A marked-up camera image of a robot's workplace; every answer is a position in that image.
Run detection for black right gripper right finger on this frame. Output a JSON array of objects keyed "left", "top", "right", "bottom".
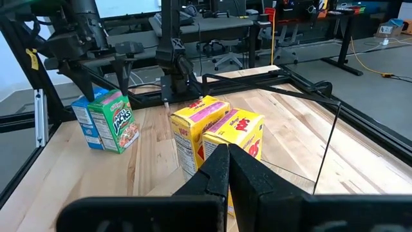
[{"left": 228, "top": 143, "right": 310, "bottom": 232}]

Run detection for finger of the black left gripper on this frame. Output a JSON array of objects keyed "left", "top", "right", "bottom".
[
  {"left": 57, "top": 61, "right": 97, "bottom": 102},
  {"left": 110, "top": 56, "right": 135, "bottom": 97}
]

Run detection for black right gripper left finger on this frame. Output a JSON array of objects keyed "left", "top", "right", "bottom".
[{"left": 173, "top": 143, "right": 230, "bottom": 199}]

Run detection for yellow Corn Pops cereal box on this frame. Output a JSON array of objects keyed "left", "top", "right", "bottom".
[
  {"left": 169, "top": 95, "right": 231, "bottom": 182},
  {"left": 201, "top": 108, "right": 265, "bottom": 217}
]

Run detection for blue cereal box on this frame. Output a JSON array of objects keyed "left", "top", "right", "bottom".
[{"left": 71, "top": 86, "right": 110, "bottom": 151}]

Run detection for green Apple Jacks cereal box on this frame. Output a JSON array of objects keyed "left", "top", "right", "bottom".
[{"left": 87, "top": 89, "right": 141, "bottom": 155}]

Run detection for yellow tag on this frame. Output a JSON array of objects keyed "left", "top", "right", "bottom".
[{"left": 25, "top": 48, "right": 40, "bottom": 71}]

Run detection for bright computer monitor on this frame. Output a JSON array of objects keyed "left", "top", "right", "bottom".
[{"left": 95, "top": 0, "right": 162, "bottom": 19}]

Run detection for office chair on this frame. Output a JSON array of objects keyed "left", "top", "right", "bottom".
[
  {"left": 199, "top": 38, "right": 250, "bottom": 72},
  {"left": 257, "top": 22, "right": 305, "bottom": 65}
]

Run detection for red bin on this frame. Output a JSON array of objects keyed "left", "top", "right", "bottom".
[{"left": 263, "top": 6, "right": 277, "bottom": 23}]

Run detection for black workbench desk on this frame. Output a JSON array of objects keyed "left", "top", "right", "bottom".
[{"left": 279, "top": 0, "right": 366, "bottom": 77}]

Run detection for brown cardboard box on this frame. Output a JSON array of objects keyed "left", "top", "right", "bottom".
[{"left": 375, "top": 21, "right": 405, "bottom": 39}]

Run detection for wooden shelf black wire ends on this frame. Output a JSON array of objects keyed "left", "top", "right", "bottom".
[{"left": 146, "top": 73, "right": 342, "bottom": 198}]

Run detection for silver aluminium bracket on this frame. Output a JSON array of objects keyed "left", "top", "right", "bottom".
[{"left": 33, "top": 88, "right": 49, "bottom": 148}]

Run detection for black frame clamp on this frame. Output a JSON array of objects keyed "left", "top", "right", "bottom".
[{"left": 307, "top": 79, "right": 334, "bottom": 99}]

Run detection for yellow vertical strap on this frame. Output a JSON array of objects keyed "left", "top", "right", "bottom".
[{"left": 271, "top": 8, "right": 277, "bottom": 65}]

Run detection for yellow floor cable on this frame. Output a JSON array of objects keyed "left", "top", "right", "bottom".
[{"left": 350, "top": 35, "right": 395, "bottom": 79}]

